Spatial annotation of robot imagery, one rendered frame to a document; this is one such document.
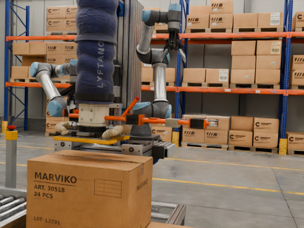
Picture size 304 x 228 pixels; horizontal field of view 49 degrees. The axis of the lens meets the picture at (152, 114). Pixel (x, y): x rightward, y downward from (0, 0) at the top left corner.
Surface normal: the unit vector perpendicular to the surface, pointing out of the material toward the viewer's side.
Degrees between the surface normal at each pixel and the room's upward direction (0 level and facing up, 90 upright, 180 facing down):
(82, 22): 95
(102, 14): 74
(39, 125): 90
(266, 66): 93
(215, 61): 90
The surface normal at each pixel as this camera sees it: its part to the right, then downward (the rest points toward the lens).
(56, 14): -0.26, 0.06
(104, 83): 0.59, -0.20
